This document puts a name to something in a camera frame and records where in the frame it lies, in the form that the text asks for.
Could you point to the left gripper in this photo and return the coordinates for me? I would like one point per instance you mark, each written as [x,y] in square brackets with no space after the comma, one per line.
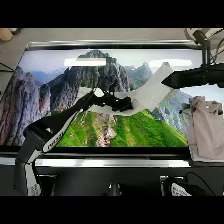
[116,101]

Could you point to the pale grey shirt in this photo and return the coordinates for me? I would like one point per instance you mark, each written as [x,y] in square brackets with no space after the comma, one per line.
[150,95]

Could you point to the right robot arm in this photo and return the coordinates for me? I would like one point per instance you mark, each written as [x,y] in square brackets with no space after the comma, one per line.
[200,78]

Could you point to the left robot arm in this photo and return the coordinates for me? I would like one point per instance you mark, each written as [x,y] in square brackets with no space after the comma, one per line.
[46,136]

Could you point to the beige garment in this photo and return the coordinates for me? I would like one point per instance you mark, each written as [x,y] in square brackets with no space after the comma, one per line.
[206,130]

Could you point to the white garment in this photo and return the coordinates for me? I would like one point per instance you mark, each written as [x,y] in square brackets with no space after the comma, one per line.
[208,159]

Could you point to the silver frame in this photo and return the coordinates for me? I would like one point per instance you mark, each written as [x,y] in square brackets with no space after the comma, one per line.
[110,164]

